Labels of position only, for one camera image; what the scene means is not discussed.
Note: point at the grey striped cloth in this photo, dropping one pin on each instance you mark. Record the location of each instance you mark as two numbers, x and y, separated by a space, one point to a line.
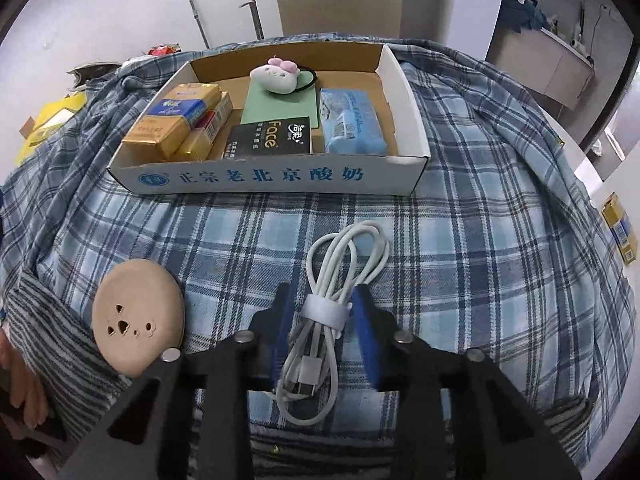
55 340

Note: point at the yellow tissue pack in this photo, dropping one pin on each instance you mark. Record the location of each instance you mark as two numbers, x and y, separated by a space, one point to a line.
170 120

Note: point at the person's left hand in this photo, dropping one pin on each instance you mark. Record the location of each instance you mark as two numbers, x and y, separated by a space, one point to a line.
22 385

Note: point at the grey crumpled bag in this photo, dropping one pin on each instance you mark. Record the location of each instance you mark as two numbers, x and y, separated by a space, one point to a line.
95 72

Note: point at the gold and red carton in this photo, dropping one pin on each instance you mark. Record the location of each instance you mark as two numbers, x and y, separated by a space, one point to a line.
212 127

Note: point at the blue clothes pile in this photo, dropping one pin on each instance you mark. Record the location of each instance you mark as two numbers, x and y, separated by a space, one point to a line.
525 12

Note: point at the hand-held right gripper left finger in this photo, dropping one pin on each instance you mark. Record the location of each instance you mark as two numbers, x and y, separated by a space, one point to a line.
280 330

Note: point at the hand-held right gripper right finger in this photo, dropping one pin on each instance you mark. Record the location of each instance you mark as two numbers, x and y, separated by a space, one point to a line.
367 340

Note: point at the light blue tissue pack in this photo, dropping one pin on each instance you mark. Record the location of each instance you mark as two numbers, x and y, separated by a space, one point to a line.
350 125

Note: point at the black tissue pack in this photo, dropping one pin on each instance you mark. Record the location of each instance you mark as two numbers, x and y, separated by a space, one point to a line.
265 140

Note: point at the green tissue pack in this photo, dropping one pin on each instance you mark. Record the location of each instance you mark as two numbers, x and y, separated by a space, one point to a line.
280 109

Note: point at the beige round case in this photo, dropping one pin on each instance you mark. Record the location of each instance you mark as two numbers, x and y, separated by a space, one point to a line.
135 310

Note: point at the small yellow box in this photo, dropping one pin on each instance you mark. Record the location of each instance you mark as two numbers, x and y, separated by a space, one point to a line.
620 230

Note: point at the yellow plastic bag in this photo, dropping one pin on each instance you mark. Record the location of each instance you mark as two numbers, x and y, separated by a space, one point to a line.
50 127

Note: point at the bathroom vanity cabinet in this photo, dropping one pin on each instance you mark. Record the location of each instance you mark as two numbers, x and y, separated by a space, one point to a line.
545 60

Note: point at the red snack packet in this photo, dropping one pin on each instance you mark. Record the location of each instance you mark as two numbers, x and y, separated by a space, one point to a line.
165 50

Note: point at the blue plaid cloth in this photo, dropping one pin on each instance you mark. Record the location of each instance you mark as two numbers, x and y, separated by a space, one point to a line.
450 235

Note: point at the cardboard box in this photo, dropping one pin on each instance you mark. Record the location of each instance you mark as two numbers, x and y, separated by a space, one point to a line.
275 177

